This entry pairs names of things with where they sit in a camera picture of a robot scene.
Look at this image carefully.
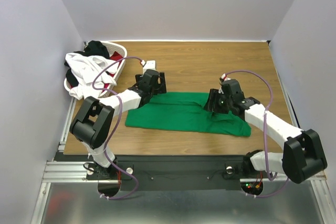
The green t shirt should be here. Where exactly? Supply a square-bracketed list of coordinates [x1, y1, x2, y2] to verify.
[125, 92, 251, 137]

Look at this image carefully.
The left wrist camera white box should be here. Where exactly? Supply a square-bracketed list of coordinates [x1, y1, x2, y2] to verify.
[141, 60, 156, 73]

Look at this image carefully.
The purple cable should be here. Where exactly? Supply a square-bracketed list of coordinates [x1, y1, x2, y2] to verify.
[223, 70, 289, 198]
[92, 56, 145, 200]

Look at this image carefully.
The red t shirt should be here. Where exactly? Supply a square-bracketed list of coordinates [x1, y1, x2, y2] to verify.
[103, 51, 125, 90]

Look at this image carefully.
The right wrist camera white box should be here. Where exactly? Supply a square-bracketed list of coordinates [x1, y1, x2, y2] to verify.
[219, 73, 230, 82]

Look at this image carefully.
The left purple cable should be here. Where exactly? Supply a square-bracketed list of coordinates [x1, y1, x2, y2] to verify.
[92, 56, 145, 200]

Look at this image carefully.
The black t shirt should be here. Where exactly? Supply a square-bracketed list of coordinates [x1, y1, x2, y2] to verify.
[64, 40, 110, 88]

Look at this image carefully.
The white t shirt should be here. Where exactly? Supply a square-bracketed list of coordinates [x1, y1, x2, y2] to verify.
[65, 52, 118, 100]

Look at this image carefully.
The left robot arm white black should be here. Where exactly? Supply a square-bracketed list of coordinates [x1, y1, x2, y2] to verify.
[69, 69, 166, 179]

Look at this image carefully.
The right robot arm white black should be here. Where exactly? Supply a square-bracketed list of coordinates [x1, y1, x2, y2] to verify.
[204, 79, 328, 184]

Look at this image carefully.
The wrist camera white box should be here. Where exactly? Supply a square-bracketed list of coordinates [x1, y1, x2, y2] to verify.
[141, 60, 156, 73]
[219, 73, 230, 82]

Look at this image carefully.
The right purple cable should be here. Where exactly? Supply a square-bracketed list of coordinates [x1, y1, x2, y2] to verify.
[223, 70, 289, 198]

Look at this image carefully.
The white plastic laundry basket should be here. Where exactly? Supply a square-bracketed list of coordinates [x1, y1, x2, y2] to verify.
[64, 41, 127, 98]

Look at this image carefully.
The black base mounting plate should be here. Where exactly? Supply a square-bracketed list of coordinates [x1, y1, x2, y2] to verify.
[86, 154, 274, 193]

